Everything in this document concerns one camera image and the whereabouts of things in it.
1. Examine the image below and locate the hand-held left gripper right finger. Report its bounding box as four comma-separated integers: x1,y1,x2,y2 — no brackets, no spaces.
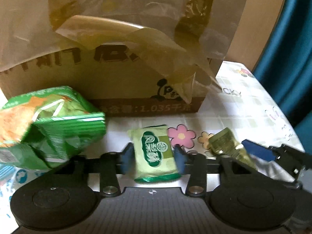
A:
173,146,246,197

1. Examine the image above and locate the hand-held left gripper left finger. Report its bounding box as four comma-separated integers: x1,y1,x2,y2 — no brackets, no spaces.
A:
55,143,135,198

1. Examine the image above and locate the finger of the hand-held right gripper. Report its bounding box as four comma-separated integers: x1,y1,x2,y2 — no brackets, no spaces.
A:
241,139,305,183

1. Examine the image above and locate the small green pastry packet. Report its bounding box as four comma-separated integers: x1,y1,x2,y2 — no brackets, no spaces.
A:
127,124,181,183

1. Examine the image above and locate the olive gold snack packet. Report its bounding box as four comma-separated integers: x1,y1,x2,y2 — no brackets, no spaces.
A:
208,128,259,171

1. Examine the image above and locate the large green snack packet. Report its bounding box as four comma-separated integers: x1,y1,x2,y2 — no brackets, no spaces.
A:
0,86,106,170

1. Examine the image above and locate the blue curtain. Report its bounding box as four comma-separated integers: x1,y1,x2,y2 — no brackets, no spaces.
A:
252,0,312,152

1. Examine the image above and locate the white blue panda packet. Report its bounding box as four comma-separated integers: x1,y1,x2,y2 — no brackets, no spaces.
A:
0,164,49,200

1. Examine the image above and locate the taped cardboard box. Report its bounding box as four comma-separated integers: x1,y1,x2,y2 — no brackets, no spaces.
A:
0,0,253,120

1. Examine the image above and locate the wooden board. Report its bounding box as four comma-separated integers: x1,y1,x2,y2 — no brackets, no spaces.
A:
223,0,290,71

